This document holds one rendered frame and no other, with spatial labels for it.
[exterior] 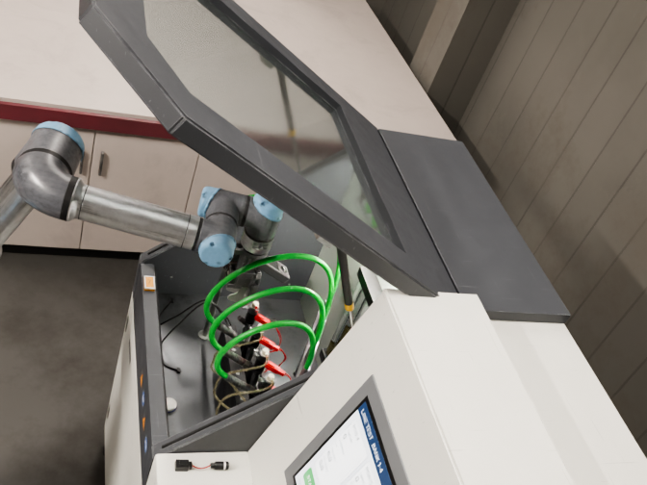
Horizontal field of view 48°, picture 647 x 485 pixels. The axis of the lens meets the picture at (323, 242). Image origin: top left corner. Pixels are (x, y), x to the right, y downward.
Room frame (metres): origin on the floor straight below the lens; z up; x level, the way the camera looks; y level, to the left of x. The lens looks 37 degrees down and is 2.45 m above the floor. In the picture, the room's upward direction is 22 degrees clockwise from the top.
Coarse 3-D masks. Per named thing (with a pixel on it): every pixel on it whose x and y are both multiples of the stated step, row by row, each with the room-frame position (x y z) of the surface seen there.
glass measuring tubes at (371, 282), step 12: (360, 276) 1.48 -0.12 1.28; (372, 276) 1.48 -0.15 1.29; (360, 288) 1.48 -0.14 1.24; (372, 288) 1.43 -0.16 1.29; (360, 300) 1.45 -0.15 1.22; (372, 300) 1.39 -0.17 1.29; (348, 312) 1.48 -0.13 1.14; (360, 312) 1.42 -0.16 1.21; (348, 324) 1.45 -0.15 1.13; (336, 336) 1.48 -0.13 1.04; (324, 348) 1.50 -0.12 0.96
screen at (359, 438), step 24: (360, 408) 0.95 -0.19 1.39; (384, 408) 0.92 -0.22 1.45; (336, 432) 0.95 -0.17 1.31; (360, 432) 0.91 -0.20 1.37; (384, 432) 0.88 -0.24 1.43; (312, 456) 0.94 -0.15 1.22; (336, 456) 0.91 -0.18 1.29; (360, 456) 0.88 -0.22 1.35; (384, 456) 0.85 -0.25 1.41; (288, 480) 0.93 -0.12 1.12; (312, 480) 0.90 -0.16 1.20; (336, 480) 0.87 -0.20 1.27; (360, 480) 0.84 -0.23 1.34; (384, 480) 0.81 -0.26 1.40; (408, 480) 0.79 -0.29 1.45
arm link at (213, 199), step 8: (208, 192) 1.32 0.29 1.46; (216, 192) 1.33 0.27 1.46; (224, 192) 1.34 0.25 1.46; (232, 192) 1.35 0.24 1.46; (200, 200) 1.30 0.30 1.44; (208, 200) 1.31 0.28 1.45; (216, 200) 1.31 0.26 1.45; (224, 200) 1.31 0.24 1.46; (232, 200) 1.33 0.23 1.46; (240, 200) 1.34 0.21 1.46; (248, 200) 1.35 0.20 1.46; (200, 208) 1.29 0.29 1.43; (208, 208) 1.30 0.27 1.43; (216, 208) 1.28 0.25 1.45; (224, 208) 1.29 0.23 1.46; (232, 208) 1.30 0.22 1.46; (240, 208) 1.32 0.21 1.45; (200, 216) 1.30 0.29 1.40; (232, 216) 1.28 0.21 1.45; (240, 216) 1.32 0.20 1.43; (240, 224) 1.32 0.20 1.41
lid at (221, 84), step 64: (128, 0) 1.08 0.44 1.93; (192, 0) 1.43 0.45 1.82; (128, 64) 0.93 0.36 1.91; (192, 64) 1.13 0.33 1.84; (256, 64) 1.45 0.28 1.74; (192, 128) 0.90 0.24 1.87; (256, 128) 1.14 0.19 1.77; (320, 128) 1.47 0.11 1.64; (256, 192) 0.97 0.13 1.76; (320, 192) 1.09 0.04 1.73; (384, 192) 1.42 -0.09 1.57; (384, 256) 1.10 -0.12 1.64
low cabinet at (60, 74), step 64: (0, 0) 2.89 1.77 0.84; (64, 0) 3.12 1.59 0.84; (256, 0) 4.04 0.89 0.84; (320, 0) 4.43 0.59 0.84; (0, 64) 2.40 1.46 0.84; (64, 64) 2.59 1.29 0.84; (320, 64) 3.55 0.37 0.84; (384, 64) 3.88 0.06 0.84; (0, 128) 2.19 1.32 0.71; (128, 128) 2.39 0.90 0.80; (384, 128) 3.16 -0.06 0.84; (448, 128) 3.43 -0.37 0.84; (128, 192) 2.44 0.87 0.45; (192, 192) 2.57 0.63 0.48; (128, 256) 2.52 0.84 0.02
